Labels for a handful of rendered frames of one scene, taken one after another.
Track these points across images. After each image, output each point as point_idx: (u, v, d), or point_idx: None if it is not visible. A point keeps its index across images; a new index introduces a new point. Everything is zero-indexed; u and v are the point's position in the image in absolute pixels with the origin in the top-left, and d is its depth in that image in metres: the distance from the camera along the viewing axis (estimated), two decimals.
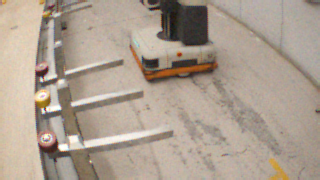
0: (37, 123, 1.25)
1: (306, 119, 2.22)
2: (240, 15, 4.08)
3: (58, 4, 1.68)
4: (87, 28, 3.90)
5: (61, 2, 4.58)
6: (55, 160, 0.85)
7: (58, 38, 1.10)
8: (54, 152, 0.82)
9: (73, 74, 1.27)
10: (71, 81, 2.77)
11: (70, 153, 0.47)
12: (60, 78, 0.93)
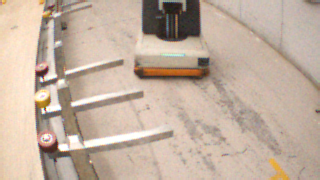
0: (37, 123, 1.25)
1: (306, 119, 2.22)
2: (240, 15, 4.08)
3: (58, 4, 1.68)
4: (87, 28, 3.90)
5: (61, 2, 4.58)
6: (55, 160, 0.85)
7: (58, 38, 1.10)
8: (54, 152, 0.82)
9: (73, 74, 1.27)
10: (71, 81, 2.77)
11: (70, 153, 0.47)
12: (60, 78, 0.93)
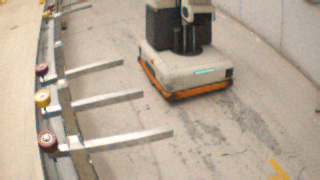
0: (37, 123, 1.25)
1: (306, 119, 2.22)
2: (240, 15, 4.08)
3: (58, 4, 1.68)
4: (87, 28, 3.90)
5: (61, 2, 4.58)
6: (55, 160, 0.85)
7: (58, 38, 1.10)
8: (54, 152, 0.82)
9: (73, 74, 1.27)
10: (71, 81, 2.77)
11: (70, 153, 0.47)
12: (60, 78, 0.93)
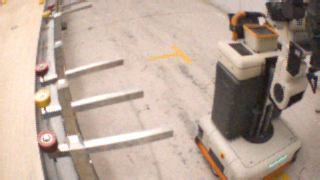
0: (37, 123, 1.25)
1: (306, 119, 2.22)
2: None
3: (58, 4, 1.68)
4: (87, 28, 3.90)
5: (61, 2, 4.58)
6: (55, 160, 0.85)
7: (58, 38, 1.10)
8: (54, 152, 0.82)
9: (73, 74, 1.27)
10: (71, 81, 2.77)
11: (70, 153, 0.47)
12: (60, 78, 0.93)
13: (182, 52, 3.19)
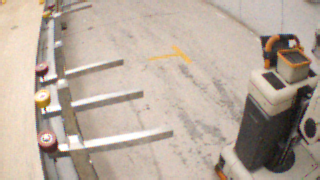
0: (37, 123, 1.25)
1: None
2: (240, 15, 4.08)
3: (58, 4, 1.68)
4: (87, 28, 3.90)
5: (61, 2, 4.58)
6: (55, 160, 0.85)
7: (58, 38, 1.10)
8: (54, 152, 0.82)
9: (73, 74, 1.27)
10: (71, 81, 2.77)
11: (70, 153, 0.47)
12: (60, 78, 0.93)
13: (182, 52, 3.19)
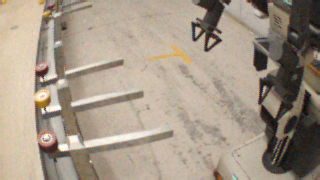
0: (37, 123, 1.25)
1: None
2: (240, 15, 4.08)
3: (58, 4, 1.68)
4: (87, 28, 3.90)
5: (61, 2, 4.58)
6: (55, 160, 0.85)
7: (58, 38, 1.10)
8: (54, 152, 0.82)
9: (73, 74, 1.27)
10: (71, 81, 2.77)
11: (70, 153, 0.47)
12: (60, 78, 0.93)
13: (182, 52, 3.19)
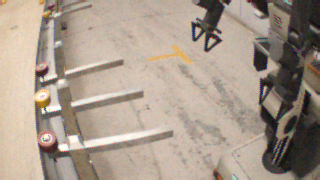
0: (37, 123, 1.25)
1: None
2: (240, 15, 4.08)
3: (58, 4, 1.68)
4: (87, 28, 3.90)
5: (61, 2, 4.58)
6: (55, 160, 0.85)
7: (58, 38, 1.10)
8: (54, 152, 0.82)
9: (73, 74, 1.27)
10: (71, 81, 2.77)
11: (70, 153, 0.47)
12: (60, 78, 0.93)
13: (182, 52, 3.19)
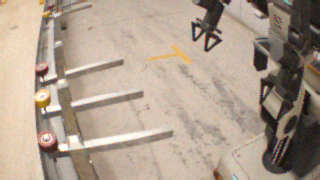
0: (37, 123, 1.25)
1: None
2: (240, 15, 4.08)
3: (58, 4, 1.68)
4: (87, 28, 3.90)
5: (61, 2, 4.58)
6: (55, 160, 0.85)
7: (58, 38, 1.10)
8: (54, 152, 0.82)
9: (73, 74, 1.27)
10: (71, 81, 2.77)
11: (70, 153, 0.47)
12: (60, 78, 0.93)
13: (182, 52, 3.19)
